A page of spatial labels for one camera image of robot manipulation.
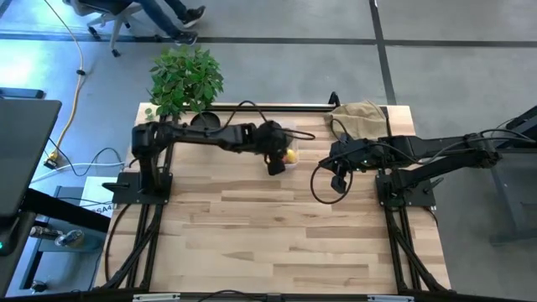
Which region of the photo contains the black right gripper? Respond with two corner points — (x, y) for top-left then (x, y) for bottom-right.
(319, 136), (375, 171)

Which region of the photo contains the clear plastic tupperware container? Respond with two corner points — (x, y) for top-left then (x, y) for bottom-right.
(268, 120), (301, 171)

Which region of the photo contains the brown paper bag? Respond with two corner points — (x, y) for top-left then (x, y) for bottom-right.
(324, 99), (389, 142)

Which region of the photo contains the black plant pot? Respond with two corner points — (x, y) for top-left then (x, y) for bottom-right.
(190, 111), (222, 129)

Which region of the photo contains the artificial green leafy tree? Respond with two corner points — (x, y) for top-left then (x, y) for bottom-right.
(144, 44), (226, 122)

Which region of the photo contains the person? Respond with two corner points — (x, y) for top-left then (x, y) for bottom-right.
(136, 0), (207, 47)

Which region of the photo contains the white printed box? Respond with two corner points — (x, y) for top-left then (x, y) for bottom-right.
(78, 175), (123, 219)

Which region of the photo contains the dark side table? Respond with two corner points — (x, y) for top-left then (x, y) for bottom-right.
(461, 104), (537, 247)

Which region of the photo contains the office chair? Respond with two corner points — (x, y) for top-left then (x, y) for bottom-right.
(62, 0), (146, 59)

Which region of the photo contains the black desk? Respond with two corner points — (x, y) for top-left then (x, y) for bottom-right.
(0, 98), (112, 297)

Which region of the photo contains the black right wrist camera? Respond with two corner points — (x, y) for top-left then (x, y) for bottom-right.
(330, 167), (350, 195)

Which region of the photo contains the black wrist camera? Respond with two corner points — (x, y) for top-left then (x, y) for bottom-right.
(330, 167), (350, 195)
(266, 153), (288, 177)

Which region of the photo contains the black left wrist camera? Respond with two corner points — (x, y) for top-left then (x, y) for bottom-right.
(266, 153), (288, 177)

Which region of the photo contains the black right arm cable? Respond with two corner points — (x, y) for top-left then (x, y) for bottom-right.
(309, 118), (356, 206)

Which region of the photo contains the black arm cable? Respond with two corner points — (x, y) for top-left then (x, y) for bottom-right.
(209, 99), (316, 142)
(309, 118), (356, 206)

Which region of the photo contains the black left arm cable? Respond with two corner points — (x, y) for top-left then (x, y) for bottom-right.
(209, 99), (316, 142)

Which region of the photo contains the silver frame bracket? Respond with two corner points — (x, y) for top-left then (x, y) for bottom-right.
(367, 294), (416, 302)
(132, 293), (181, 302)

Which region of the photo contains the black floor cable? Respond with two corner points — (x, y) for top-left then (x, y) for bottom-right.
(46, 137), (123, 178)

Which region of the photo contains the black cable loop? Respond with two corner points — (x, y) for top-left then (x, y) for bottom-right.
(103, 203), (133, 284)

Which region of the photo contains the yellow floor cable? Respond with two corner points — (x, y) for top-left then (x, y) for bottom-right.
(41, 0), (85, 163)

